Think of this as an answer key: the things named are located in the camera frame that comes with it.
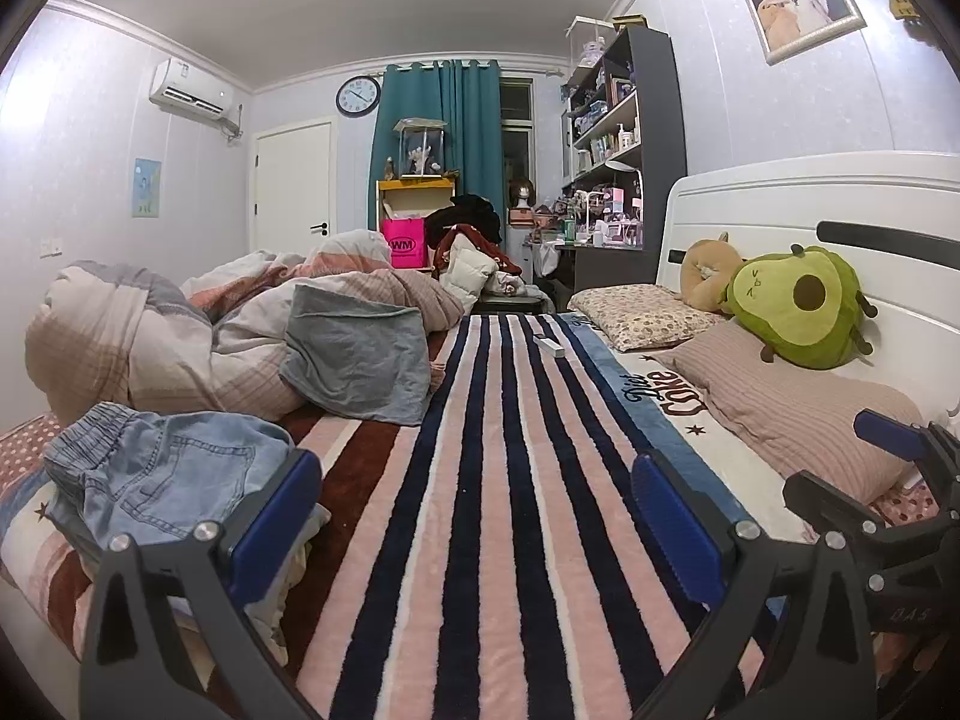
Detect wig on mannequin head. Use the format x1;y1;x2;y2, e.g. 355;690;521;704
508;178;538;227

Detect striped fleece blanket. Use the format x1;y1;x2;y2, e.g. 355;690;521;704
0;313;830;720

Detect glass display case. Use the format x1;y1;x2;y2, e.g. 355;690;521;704
393;118;446;182

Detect window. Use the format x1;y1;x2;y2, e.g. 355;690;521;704
498;78;536;205

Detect pink ribbed pillow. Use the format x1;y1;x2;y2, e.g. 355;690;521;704
649;319;925;505

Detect white bed headboard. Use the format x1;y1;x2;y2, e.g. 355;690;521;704
655;151;960;470

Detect framed wall photo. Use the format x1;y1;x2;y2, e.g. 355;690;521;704
742;0;868;65

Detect pink patterned bed sheet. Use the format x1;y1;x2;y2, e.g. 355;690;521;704
874;478;942;527

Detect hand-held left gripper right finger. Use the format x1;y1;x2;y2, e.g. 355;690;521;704
632;452;878;720

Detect green avocado plush toy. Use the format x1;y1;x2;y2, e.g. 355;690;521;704
722;244;878;371

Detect pink shopping bag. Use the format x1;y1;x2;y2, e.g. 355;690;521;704
379;217;431;270

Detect white desk lamp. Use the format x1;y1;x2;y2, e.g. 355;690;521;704
604;159;647;242

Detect light blue denim pants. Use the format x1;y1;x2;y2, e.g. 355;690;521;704
43;402;332;597

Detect clear display box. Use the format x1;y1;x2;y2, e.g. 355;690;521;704
563;14;620;69

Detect white puffy jacket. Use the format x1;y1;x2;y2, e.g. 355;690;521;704
439;244;500;313

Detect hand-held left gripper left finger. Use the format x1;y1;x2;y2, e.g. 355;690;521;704
79;448;325;720

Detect grey cloth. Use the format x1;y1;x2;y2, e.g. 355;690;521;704
279;283;429;427

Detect teal curtain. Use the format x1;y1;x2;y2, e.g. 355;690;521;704
369;59;506;232

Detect pink and white duvet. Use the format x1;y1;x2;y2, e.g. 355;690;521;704
24;229;467;422

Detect small blue wall poster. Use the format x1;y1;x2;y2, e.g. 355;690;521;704
132;157;163;219

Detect black clothes pile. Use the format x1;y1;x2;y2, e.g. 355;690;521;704
424;194;503;245

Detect dark grey bookshelf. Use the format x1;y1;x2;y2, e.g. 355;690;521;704
559;15;688;295

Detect white air conditioner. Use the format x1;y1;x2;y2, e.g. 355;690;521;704
147;58;245;143

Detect yellow shelf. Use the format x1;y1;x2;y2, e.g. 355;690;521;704
375;177;459;272

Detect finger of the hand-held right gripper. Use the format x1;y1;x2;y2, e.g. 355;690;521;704
853;408;960;482
782;470;890;542

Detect white door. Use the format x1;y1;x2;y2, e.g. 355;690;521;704
250;120;335;257

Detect round wall clock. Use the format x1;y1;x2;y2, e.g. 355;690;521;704
335;76;383;119

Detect brown ring plush toy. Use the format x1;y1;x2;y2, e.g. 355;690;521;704
679;232;745;314

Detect floral pillow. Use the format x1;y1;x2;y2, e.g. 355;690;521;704
567;283;726;353

